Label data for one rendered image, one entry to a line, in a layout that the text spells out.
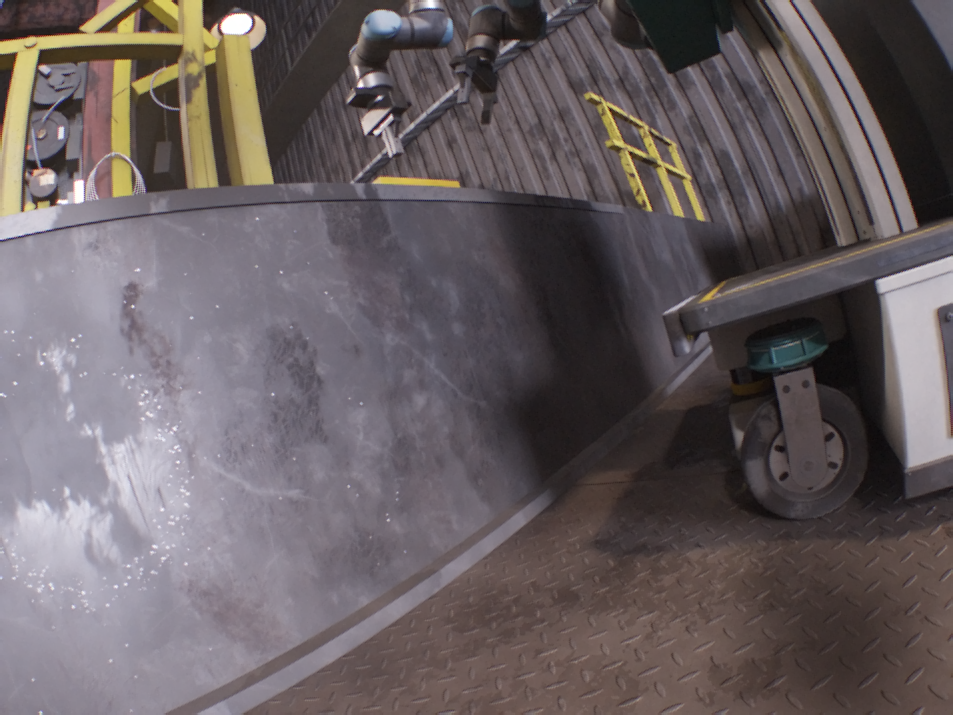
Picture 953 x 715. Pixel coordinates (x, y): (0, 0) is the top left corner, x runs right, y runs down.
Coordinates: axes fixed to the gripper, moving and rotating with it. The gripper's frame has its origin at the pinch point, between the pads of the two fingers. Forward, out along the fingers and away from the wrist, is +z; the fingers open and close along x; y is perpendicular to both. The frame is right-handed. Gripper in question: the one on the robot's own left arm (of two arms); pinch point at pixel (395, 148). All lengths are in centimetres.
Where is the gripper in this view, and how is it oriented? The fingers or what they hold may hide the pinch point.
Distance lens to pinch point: 115.1
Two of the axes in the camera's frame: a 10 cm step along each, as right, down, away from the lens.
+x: -6.9, 2.2, 6.9
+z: 3.1, 9.5, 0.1
